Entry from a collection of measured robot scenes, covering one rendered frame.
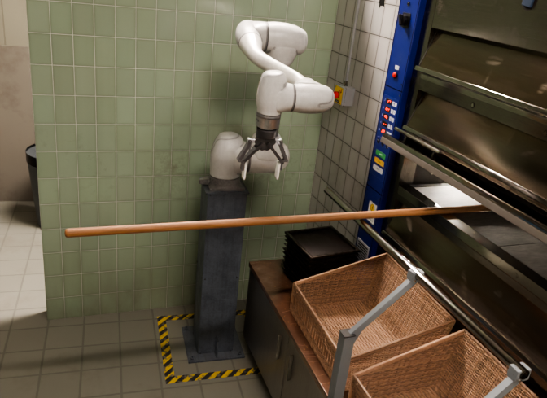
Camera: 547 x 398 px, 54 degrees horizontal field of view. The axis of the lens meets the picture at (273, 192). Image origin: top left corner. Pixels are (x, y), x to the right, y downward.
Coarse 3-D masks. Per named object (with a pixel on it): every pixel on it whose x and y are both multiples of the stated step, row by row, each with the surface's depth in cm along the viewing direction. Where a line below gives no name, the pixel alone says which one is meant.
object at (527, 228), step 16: (416, 144) 244; (416, 160) 214; (448, 176) 197; (464, 176) 205; (464, 192) 188; (496, 192) 193; (496, 208) 174; (528, 208) 183; (528, 224) 163; (544, 240) 157
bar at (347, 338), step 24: (384, 240) 198; (408, 264) 183; (408, 288) 181; (432, 288) 171; (456, 312) 160; (480, 336) 150; (336, 360) 185; (504, 360) 142; (336, 384) 186; (504, 384) 139
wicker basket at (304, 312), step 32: (384, 256) 258; (320, 288) 255; (352, 288) 261; (384, 288) 255; (320, 320) 248; (352, 320) 250; (416, 320) 231; (448, 320) 215; (320, 352) 222; (352, 352) 229; (384, 352) 207
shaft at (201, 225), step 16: (416, 208) 220; (432, 208) 222; (448, 208) 224; (464, 208) 227; (480, 208) 230; (144, 224) 185; (160, 224) 186; (176, 224) 187; (192, 224) 189; (208, 224) 191; (224, 224) 193; (240, 224) 195; (256, 224) 197; (272, 224) 199
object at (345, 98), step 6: (336, 84) 293; (342, 84) 294; (336, 90) 292; (342, 90) 286; (348, 90) 286; (354, 90) 287; (342, 96) 287; (348, 96) 288; (336, 102) 292; (342, 102) 288; (348, 102) 289
